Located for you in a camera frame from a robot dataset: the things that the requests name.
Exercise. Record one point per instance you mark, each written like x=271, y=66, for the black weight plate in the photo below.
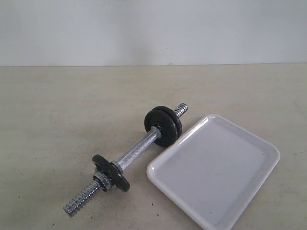
x=158, y=127
x=177, y=119
x=112, y=172

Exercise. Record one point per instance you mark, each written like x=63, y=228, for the chrome threaded dumbbell bar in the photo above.
x=163, y=127

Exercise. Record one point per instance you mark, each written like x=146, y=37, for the chrome star collar nut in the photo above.
x=105, y=181

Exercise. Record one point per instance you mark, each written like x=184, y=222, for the white rectangular plastic tray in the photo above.
x=213, y=171

